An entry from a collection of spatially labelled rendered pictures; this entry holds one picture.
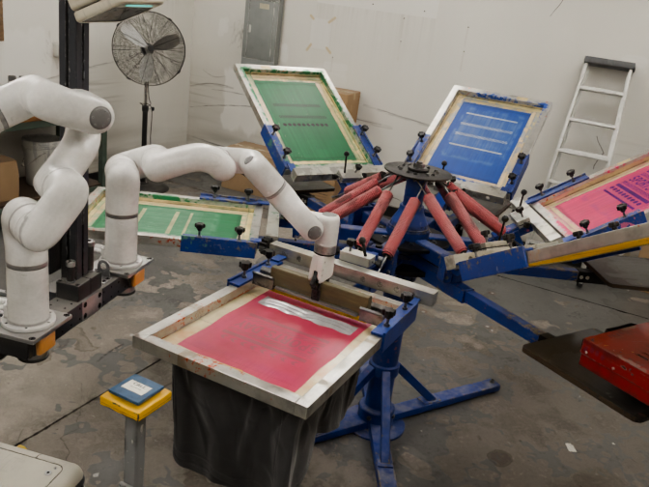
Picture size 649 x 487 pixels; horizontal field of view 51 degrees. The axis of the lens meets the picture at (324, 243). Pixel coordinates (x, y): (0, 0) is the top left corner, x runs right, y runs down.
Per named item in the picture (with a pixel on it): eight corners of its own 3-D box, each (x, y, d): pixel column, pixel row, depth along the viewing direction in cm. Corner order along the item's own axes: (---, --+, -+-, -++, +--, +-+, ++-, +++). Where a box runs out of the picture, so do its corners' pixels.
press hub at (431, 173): (395, 458, 319) (448, 179, 273) (322, 427, 335) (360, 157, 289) (423, 418, 353) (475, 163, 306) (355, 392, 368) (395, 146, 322)
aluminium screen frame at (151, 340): (305, 419, 176) (307, 407, 175) (131, 347, 200) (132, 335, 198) (413, 315, 243) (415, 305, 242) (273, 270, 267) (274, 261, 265)
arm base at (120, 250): (82, 262, 206) (82, 214, 201) (104, 249, 217) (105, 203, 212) (128, 272, 203) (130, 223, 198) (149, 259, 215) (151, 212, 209)
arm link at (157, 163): (230, 136, 199) (217, 123, 216) (101, 174, 192) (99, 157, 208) (241, 181, 206) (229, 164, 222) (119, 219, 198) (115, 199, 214)
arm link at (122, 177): (105, 219, 198) (106, 166, 192) (103, 206, 209) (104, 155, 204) (140, 220, 201) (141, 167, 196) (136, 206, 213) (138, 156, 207)
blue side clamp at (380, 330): (382, 353, 217) (385, 333, 215) (368, 348, 219) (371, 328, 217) (415, 320, 243) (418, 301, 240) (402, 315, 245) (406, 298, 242)
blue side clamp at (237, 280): (237, 300, 240) (239, 282, 237) (225, 297, 242) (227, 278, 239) (281, 275, 265) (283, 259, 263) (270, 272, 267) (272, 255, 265)
